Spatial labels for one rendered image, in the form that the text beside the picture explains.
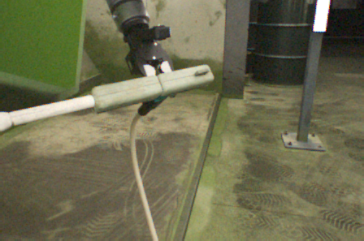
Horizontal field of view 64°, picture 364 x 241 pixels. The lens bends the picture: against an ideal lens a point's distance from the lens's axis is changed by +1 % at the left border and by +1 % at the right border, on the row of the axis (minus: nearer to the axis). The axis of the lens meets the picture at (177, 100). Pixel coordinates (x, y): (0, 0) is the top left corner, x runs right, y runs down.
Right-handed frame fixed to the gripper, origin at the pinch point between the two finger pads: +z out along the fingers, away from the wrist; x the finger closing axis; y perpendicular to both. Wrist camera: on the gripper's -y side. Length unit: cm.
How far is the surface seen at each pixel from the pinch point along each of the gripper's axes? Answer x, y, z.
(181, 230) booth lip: -5.5, 30.9, 36.6
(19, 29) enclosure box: 22, 29, -39
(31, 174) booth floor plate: 26, 82, -2
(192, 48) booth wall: -115, 116, -64
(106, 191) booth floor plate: 5, 58, 17
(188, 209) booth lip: -13, 36, 33
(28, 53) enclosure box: 21, 33, -32
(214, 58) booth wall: -127, 109, -49
